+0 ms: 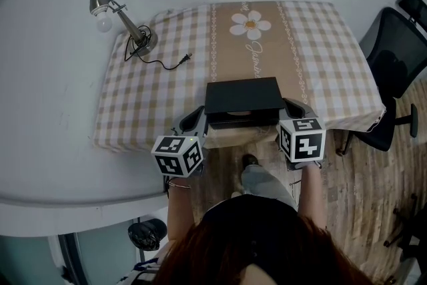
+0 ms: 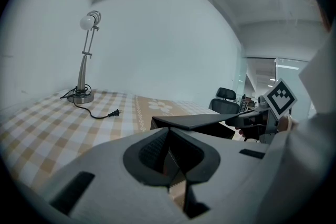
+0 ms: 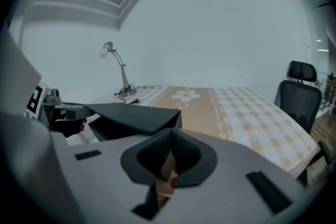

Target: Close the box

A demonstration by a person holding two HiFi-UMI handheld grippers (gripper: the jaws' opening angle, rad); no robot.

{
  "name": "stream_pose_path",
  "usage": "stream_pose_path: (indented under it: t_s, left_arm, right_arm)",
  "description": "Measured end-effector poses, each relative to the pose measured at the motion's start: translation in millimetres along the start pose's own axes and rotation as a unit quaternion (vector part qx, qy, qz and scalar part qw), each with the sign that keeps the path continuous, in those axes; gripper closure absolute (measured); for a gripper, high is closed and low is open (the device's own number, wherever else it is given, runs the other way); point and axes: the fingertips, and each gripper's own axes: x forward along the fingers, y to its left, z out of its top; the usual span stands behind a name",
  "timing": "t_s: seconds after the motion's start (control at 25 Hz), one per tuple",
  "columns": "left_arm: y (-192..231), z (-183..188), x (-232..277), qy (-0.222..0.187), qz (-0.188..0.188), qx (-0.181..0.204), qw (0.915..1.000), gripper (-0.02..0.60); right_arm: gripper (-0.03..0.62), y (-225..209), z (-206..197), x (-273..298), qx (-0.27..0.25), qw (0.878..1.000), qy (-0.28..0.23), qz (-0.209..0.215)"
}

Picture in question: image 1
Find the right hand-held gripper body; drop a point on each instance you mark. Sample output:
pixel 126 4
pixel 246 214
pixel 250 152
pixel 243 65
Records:
pixel 307 143

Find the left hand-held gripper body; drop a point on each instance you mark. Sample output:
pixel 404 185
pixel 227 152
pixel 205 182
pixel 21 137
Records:
pixel 177 157

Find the black tissue box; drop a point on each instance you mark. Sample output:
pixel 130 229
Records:
pixel 243 95

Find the person's right forearm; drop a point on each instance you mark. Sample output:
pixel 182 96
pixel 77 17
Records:
pixel 312 193

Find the person's left forearm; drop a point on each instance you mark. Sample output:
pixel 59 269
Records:
pixel 178 210

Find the checked daisy tablecloth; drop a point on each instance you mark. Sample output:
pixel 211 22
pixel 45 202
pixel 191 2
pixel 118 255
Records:
pixel 160 90

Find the person's dark shoe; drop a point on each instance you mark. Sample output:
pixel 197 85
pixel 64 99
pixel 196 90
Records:
pixel 250 160

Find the black cap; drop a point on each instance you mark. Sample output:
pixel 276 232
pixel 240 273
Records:
pixel 145 235

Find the person's dark top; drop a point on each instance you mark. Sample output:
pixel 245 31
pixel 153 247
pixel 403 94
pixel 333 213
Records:
pixel 250 210

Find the black mesh office chair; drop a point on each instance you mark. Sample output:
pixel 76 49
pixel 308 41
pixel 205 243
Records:
pixel 393 53

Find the metal desk lamp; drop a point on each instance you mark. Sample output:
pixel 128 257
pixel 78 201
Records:
pixel 131 28

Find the blue striped white fabric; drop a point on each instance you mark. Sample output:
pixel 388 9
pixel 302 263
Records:
pixel 143 272

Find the black chair base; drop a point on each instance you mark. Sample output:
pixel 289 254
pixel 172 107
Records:
pixel 410 230

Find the dark window frame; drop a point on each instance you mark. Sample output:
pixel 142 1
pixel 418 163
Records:
pixel 70 253

